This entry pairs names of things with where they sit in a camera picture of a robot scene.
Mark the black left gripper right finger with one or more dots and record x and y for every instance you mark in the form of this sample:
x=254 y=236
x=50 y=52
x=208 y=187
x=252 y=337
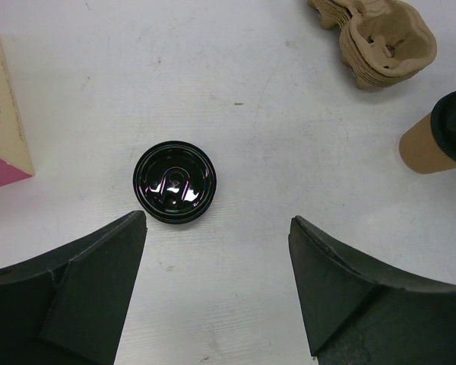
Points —
x=359 y=310

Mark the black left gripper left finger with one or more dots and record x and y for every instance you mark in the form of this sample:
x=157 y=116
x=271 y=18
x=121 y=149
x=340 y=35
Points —
x=69 y=305

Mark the brown paper coffee cup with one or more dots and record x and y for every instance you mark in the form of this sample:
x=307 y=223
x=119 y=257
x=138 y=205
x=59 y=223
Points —
x=421 y=153

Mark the black plastic cup lid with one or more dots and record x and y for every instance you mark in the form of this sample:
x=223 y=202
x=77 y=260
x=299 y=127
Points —
x=443 y=124

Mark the pink paper gift bag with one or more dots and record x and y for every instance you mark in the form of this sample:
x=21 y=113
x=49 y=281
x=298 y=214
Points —
x=15 y=161

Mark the brown pulp cup carrier stack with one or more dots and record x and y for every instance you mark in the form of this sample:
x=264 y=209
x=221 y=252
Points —
x=383 y=42

